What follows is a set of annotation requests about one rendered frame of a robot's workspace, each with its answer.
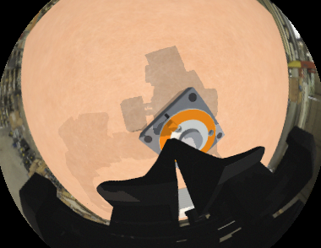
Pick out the orange round plate with holes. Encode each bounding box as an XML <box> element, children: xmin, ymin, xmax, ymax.
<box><xmin>160</xmin><ymin>108</ymin><xmax>215</xmax><ymax>154</ymax></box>

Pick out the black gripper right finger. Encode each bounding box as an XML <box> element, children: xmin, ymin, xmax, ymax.
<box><xmin>171</xmin><ymin>138</ymin><xmax>265</xmax><ymax>218</ymax></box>

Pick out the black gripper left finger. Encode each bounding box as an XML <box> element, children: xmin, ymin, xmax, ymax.
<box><xmin>96</xmin><ymin>138</ymin><xmax>180</xmax><ymax>219</ymax></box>

